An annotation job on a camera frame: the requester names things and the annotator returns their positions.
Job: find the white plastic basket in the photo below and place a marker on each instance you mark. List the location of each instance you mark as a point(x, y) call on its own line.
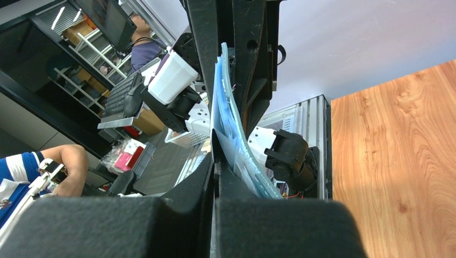
point(186, 139)

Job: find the person's forearm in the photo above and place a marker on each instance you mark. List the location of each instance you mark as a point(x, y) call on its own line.
point(75, 160)

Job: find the pink red packets tray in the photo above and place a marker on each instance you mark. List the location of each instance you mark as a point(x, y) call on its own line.
point(128, 155)

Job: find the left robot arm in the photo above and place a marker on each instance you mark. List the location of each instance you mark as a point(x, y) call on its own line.
point(177, 94)

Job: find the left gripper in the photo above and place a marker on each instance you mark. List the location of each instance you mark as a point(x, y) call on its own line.
point(256, 41)

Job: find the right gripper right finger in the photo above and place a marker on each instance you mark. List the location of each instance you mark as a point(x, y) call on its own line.
point(249, 226)

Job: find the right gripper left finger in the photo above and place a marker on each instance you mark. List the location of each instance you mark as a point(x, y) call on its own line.
point(176, 224)

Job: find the black keyboard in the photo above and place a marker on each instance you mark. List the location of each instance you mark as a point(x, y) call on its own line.
point(115, 103)

